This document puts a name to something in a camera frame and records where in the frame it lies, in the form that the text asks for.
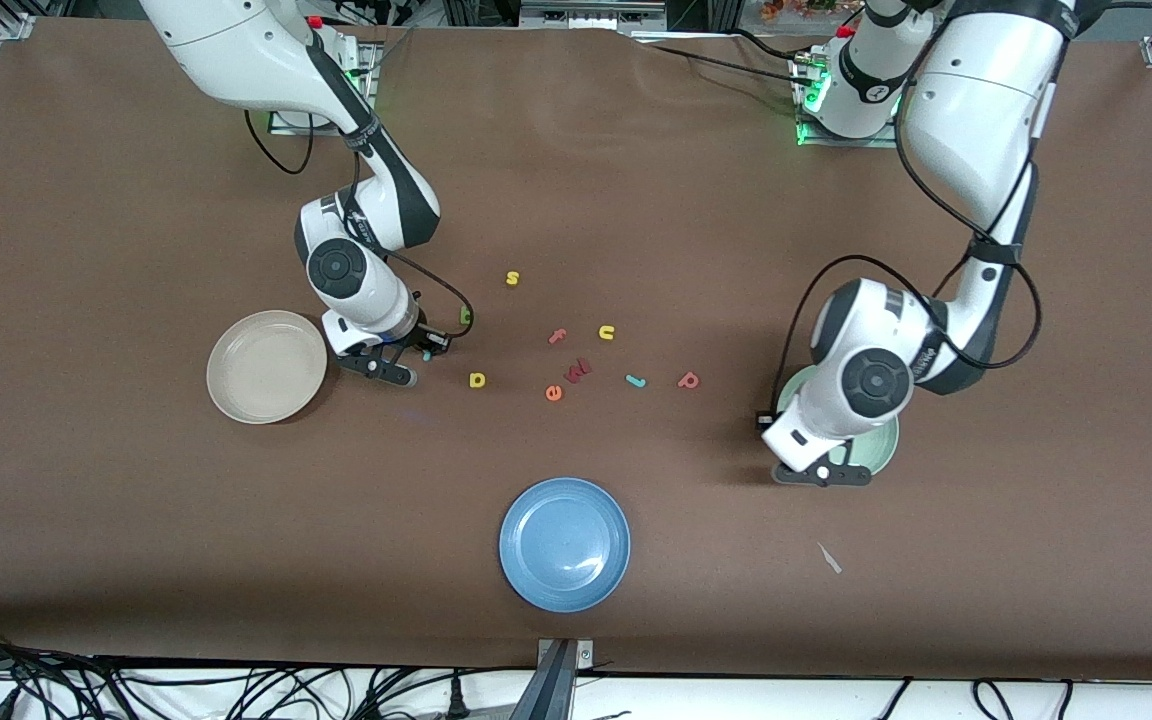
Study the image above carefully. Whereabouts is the green round plate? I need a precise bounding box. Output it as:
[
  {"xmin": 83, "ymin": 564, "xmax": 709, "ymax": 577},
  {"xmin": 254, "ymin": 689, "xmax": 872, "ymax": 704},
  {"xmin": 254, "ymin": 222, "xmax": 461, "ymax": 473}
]
[{"xmin": 776, "ymin": 365, "xmax": 900, "ymax": 477}]

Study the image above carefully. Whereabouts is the silver metal box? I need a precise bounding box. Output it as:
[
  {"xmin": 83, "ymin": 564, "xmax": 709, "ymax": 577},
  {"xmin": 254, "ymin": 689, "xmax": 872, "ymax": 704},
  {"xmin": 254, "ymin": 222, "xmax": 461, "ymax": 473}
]
[{"xmin": 521, "ymin": 0, "xmax": 667, "ymax": 31}]

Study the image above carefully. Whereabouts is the beige round plate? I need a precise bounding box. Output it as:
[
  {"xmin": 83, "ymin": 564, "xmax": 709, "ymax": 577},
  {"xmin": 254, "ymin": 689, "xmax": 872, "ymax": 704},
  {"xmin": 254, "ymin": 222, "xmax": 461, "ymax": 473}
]
[{"xmin": 206, "ymin": 310, "xmax": 329, "ymax": 425}]

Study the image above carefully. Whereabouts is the long black table cable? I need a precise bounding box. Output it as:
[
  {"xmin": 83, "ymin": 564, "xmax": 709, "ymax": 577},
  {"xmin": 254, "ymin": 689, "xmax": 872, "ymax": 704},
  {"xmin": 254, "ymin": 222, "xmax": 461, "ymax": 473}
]
[{"xmin": 636, "ymin": 40, "xmax": 817, "ymax": 89}]

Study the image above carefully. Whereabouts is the silver metal mounting bracket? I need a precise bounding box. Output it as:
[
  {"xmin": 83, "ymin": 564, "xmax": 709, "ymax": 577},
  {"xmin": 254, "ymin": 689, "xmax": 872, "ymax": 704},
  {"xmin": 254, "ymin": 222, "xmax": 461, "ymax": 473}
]
[{"xmin": 537, "ymin": 638, "xmax": 595, "ymax": 669}]

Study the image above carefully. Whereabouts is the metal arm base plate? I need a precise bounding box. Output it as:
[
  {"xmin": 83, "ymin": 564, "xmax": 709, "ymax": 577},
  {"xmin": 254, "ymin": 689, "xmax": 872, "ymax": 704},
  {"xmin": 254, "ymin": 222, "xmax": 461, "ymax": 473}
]
[
  {"xmin": 269, "ymin": 42, "xmax": 379, "ymax": 137},
  {"xmin": 794, "ymin": 50, "xmax": 902, "ymax": 149}
]

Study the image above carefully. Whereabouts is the orange decorative foliage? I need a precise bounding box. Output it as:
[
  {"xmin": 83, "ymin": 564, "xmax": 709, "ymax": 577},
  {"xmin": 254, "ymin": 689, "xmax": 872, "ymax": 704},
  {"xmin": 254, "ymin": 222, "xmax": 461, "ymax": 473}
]
[{"xmin": 761, "ymin": 0, "xmax": 867, "ymax": 21}]

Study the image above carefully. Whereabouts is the short black table cable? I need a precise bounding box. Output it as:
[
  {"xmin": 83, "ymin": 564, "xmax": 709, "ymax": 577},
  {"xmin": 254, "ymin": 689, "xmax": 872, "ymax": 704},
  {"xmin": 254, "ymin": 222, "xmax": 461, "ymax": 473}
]
[{"xmin": 728, "ymin": 28, "xmax": 805, "ymax": 61}]

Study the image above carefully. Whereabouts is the blue round plate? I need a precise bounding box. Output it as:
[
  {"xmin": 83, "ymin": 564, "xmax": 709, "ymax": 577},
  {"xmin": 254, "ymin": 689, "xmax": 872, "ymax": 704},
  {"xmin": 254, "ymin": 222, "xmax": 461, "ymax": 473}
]
[{"xmin": 499, "ymin": 477, "xmax": 631, "ymax": 613}]

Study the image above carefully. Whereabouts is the brown table cover sheet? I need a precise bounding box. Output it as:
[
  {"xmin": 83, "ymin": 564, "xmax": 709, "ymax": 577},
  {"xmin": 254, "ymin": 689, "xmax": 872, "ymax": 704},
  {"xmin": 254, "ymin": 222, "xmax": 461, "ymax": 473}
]
[{"xmin": 0, "ymin": 18, "xmax": 1152, "ymax": 681}]

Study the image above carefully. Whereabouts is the dark aluminium pole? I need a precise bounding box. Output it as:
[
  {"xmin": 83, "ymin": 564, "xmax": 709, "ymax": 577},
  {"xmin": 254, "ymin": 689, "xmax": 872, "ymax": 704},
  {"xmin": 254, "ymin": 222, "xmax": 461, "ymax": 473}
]
[{"xmin": 510, "ymin": 642, "xmax": 577, "ymax": 720}]

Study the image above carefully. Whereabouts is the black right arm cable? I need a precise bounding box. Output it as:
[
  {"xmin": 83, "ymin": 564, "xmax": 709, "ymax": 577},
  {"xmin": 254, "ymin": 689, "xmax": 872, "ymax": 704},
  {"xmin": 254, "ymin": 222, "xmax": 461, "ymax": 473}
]
[{"xmin": 244, "ymin": 105, "xmax": 475, "ymax": 349}]

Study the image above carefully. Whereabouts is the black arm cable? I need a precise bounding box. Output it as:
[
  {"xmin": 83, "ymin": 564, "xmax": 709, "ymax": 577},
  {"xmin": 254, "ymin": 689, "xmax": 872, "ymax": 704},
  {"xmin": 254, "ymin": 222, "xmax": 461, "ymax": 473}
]
[
  {"xmin": 244, "ymin": 105, "xmax": 475, "ymax": 349},
  {"xmin": 769, "ymin": 60, "xmax": 1043, "ymax": 426}
]

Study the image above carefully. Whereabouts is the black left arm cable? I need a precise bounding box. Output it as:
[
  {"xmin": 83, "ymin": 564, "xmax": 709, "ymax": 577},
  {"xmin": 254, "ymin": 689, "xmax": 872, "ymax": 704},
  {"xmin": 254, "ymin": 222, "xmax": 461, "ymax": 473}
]
[{"xmin": 769, "ymin": 60, "xmax": 1043, "ymax": 426}]

